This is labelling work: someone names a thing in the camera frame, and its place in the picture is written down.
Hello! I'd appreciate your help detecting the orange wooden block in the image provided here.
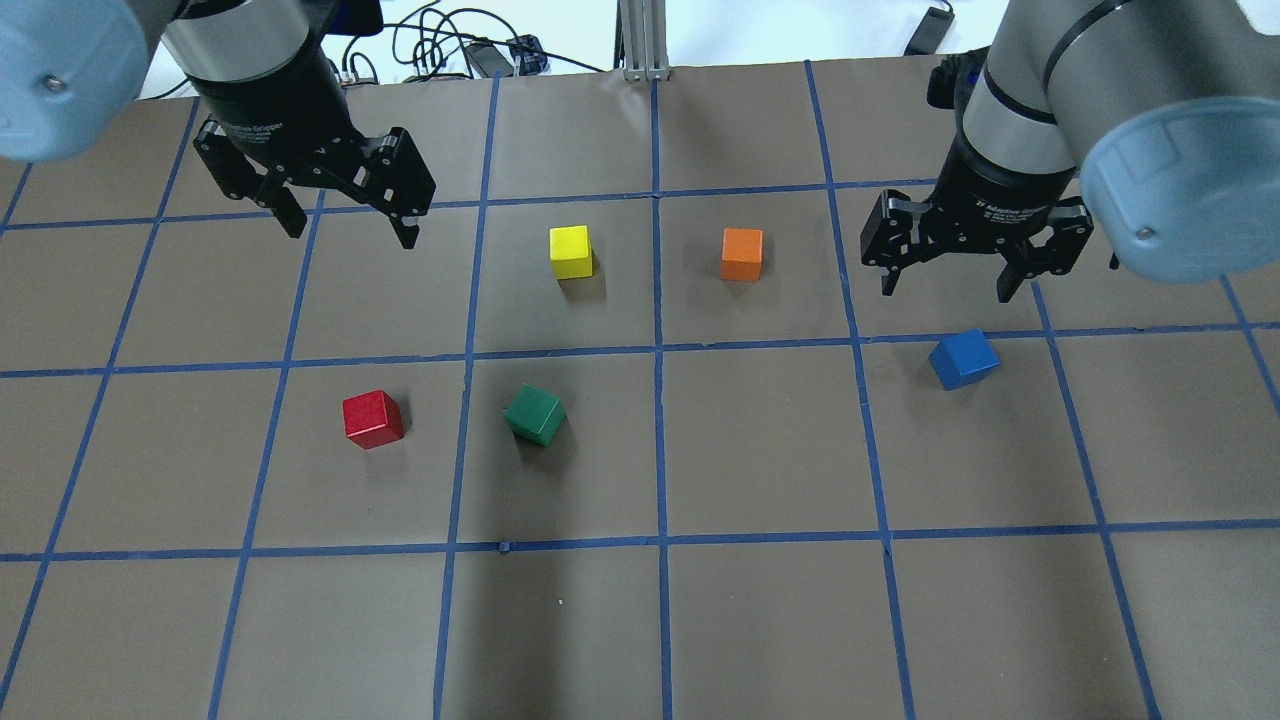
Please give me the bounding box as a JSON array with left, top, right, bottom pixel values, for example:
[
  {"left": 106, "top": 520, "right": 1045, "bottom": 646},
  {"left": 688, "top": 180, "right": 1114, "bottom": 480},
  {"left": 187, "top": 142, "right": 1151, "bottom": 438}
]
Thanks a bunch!
[{"left": 719, "top": 227, "right": 764, "bottom": 282}]

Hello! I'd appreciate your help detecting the black power adapter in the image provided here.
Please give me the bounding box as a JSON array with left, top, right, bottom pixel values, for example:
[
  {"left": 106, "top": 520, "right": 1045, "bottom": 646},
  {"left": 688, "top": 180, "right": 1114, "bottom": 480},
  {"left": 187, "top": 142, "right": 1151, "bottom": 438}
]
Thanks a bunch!
[{"left": 902, "top": 4, "right": 955, "bottom": 56}]

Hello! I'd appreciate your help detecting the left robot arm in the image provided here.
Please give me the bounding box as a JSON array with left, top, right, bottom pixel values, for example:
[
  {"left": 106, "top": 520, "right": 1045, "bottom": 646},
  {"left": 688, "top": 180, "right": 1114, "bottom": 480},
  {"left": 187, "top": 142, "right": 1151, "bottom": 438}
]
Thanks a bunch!
[{"left": 1, "top": 1, "right": 436, "bottom": 250}]

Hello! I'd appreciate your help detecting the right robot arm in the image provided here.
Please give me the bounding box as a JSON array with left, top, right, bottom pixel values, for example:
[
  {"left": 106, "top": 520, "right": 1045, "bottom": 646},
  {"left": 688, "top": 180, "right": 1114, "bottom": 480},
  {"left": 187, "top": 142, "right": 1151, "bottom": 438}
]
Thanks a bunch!
[{"left": 860, "top": 1, "right": 1279, "bottom": 302}]

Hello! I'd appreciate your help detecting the blue wooden block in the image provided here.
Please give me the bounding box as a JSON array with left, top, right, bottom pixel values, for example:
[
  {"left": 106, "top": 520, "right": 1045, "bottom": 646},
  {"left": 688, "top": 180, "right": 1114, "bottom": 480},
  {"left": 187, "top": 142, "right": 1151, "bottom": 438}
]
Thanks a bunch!
[{"left": 929, "top": 328, "right": 1001, "bottom": 391}]

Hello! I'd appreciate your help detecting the red wooden block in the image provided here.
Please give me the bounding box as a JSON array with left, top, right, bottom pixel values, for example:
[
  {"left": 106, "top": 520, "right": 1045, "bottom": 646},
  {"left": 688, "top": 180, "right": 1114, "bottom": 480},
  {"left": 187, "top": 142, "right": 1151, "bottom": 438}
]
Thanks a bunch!
[{"left": 340, "top": 389, "right": 406, "bottom": 450}]

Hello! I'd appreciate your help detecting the yellow wooden block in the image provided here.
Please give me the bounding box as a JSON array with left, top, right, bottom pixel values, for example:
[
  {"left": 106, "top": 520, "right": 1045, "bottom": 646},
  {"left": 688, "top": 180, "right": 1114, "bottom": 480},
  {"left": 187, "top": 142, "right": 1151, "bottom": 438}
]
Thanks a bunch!
[{"left": 549, "top": 225, "right": 594, "bottom": 281}]

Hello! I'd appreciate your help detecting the black cable bundle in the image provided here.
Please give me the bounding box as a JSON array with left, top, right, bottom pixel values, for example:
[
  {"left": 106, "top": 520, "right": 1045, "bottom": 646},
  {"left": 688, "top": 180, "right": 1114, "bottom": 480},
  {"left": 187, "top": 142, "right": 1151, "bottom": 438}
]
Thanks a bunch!
[{"left": 335, "top": 0, "right": 605, "bottom": 86}]

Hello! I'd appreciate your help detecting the aluminium frame post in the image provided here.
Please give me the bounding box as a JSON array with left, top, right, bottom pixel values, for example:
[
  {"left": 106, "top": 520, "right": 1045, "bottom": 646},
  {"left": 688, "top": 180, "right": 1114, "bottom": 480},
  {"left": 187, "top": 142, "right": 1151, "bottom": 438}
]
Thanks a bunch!
[{"left": 614, "top": 1, "right": 671, "bottom": 82}]

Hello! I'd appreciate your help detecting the green wooden block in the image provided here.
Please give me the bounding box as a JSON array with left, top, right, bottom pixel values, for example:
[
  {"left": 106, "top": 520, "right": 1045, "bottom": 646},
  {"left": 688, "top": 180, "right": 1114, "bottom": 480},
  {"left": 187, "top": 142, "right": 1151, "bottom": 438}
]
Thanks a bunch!
[{"left": 503, "top": 383, "right": 567, "bottom": 447}]

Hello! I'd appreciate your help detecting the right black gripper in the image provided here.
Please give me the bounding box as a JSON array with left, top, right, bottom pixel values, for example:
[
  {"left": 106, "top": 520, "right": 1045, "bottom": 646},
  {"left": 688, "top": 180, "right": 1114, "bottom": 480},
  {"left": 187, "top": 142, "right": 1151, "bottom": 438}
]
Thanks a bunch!
[{"left": 860, "top": 129, "right": 1094, "bottom": 304}]

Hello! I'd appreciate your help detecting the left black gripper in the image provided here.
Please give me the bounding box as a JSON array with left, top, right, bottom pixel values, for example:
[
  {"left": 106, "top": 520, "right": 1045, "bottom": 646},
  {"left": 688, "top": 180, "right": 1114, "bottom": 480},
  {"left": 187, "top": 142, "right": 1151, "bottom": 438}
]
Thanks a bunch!
[{"left": 193, "top": 47, "right": 436, "bottom": 250}]

